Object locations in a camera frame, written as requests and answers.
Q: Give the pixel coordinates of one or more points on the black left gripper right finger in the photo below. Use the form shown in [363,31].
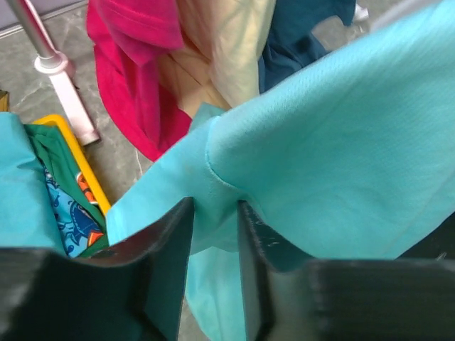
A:
[287,295]

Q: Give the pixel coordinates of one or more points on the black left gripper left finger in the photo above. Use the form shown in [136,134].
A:
[132,290]

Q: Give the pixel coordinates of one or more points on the turquoise t shirt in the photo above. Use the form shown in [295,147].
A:
[349,158]

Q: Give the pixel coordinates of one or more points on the dark blue shirt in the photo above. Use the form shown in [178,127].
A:
[290,45]

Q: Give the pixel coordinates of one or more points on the magenta pink shirt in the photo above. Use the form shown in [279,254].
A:
[129,37]

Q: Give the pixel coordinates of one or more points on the cream beige shirt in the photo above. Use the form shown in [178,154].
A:
[218,63]

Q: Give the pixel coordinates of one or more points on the green printed garment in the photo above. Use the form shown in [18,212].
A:
[80,222]

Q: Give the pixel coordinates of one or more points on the yellow plastic tray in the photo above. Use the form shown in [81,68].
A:
[79,156]

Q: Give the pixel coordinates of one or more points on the folded turquoise cloth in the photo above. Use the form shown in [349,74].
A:
[27,219]

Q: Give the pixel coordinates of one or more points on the white clothes rack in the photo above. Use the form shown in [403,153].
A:
[55,65]

